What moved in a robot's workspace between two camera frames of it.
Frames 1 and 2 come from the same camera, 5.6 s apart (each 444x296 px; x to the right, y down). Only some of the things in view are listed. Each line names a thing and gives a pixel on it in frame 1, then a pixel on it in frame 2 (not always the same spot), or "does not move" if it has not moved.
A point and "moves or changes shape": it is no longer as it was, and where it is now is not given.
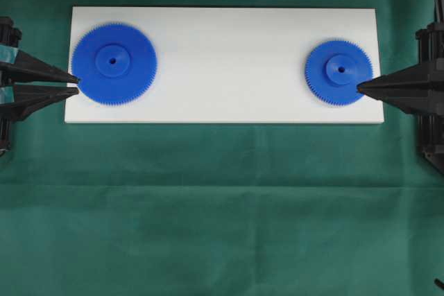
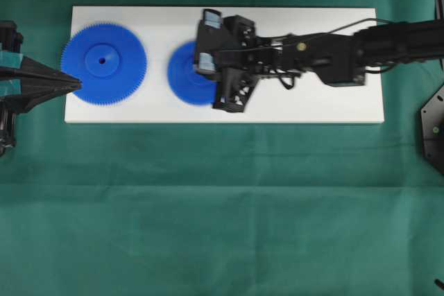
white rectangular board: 229,65 does not move
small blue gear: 334,71 moves or changes shape
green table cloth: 216,209 does not move
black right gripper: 411,89 → 231,44
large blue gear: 116,63 moves or changes shape
